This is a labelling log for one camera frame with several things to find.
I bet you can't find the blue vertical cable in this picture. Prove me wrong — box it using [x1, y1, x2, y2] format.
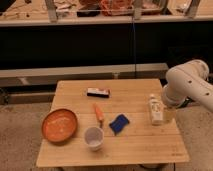
[131, 16, 138, 80]

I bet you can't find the orange pepper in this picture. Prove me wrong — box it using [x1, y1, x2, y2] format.
[93, 104, 104, 128]

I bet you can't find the white plastic bottle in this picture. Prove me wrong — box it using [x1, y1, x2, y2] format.
[149, 94, 163, 125]

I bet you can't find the white ceramic cup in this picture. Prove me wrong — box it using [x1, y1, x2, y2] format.
[84, 126, 104, 151]

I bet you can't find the orange bowl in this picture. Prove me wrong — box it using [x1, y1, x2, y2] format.
[41, 109, 78, 143]

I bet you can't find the grey metal shelf rail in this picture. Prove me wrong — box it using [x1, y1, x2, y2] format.
[0, 63, 168, 78]

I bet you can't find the black and red box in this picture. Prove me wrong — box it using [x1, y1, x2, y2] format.
[87, 88, 110, 98]

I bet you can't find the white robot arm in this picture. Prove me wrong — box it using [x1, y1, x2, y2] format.
[161, 60, 213, 123]

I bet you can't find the wooden table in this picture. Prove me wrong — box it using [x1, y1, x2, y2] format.
[36, 79, 189, 167]

